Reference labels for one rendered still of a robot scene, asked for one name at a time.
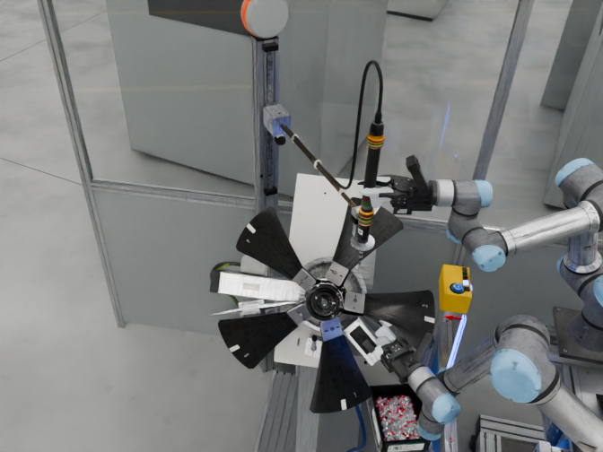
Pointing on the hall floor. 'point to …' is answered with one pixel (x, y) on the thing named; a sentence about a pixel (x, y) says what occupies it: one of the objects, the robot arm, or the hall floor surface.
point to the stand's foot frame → (267, 442)
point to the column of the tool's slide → (264, 144)
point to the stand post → (307, 430)
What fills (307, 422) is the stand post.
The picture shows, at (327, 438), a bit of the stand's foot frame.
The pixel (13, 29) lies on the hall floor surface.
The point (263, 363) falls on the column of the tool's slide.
